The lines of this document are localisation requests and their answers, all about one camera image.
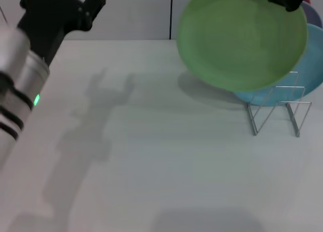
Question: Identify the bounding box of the blue plate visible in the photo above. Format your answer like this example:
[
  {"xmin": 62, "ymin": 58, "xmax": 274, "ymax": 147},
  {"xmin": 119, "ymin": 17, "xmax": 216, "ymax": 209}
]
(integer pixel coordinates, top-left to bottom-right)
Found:
[{"xmin": 233, "ymin": 23, "xmax": 323, "ymax": 107}]

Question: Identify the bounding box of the metal wire plate rack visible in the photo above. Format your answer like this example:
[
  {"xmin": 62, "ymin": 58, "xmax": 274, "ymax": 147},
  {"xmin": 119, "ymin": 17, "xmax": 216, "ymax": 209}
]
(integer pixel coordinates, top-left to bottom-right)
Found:
[{"xmin": 246, "ymin": 71, "xmax": 312, "ymax": 138}]

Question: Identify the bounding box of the purple plate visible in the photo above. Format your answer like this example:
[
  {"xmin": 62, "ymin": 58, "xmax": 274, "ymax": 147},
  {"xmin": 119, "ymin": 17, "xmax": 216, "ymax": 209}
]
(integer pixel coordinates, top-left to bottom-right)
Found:
[{"xmin": 301, "ymin": 1, "xmax": 323, "ymax": 29}]

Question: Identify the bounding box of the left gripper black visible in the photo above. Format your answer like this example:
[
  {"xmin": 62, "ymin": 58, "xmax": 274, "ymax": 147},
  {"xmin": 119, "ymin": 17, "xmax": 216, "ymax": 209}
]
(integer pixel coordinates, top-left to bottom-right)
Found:
[{"xmin": 16, "ymin": 0, "xmax": 107, "ymax": 67}]

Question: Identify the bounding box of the green plate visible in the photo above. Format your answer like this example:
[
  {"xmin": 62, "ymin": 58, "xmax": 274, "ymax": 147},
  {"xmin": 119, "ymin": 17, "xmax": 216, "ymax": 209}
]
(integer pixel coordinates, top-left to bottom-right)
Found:
[{"xmin": 176, "ymin": 0, "xmax": 308, "ymax": 93}]

